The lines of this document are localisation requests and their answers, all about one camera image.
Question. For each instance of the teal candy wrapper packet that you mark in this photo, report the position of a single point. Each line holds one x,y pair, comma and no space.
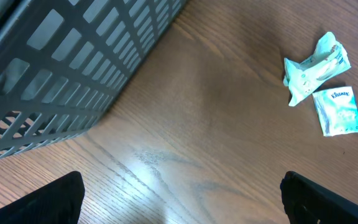
328,60

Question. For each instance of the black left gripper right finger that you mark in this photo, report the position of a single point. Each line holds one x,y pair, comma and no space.
306,201

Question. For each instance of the grey plastic basket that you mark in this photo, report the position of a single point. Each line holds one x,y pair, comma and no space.
64,62

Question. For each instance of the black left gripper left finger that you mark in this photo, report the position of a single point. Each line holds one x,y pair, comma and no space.
57,202

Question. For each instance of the small teal packet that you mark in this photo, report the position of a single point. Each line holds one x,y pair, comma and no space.
337,111

